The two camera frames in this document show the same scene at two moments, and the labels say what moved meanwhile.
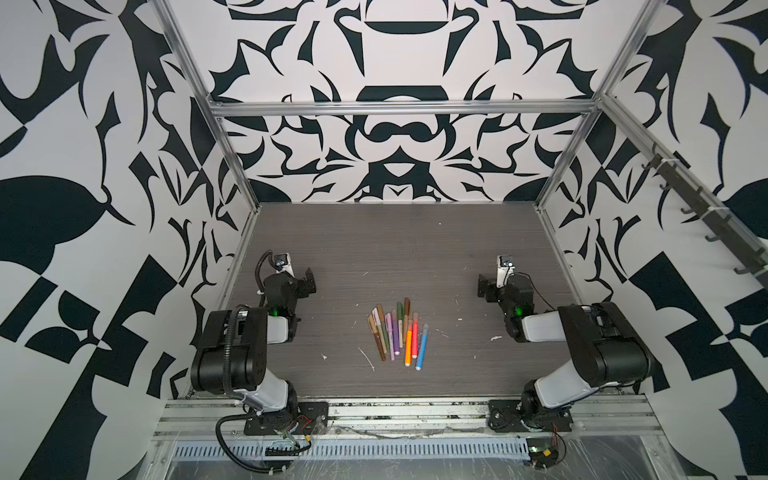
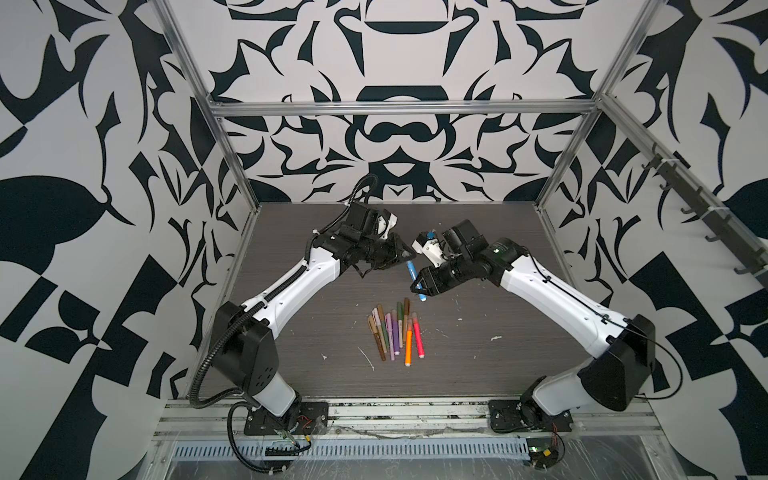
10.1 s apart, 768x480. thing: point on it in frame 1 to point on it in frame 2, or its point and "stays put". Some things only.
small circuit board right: (542, 452) stays put
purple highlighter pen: (395, 332) stays put
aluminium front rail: (375, 419) stays put
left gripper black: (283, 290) to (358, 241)
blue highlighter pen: (422, 347) to (414, 273)
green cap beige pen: (400, 316) stays put
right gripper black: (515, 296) to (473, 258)
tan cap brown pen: (376, 336) stays put
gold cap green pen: (380, 311) stays put
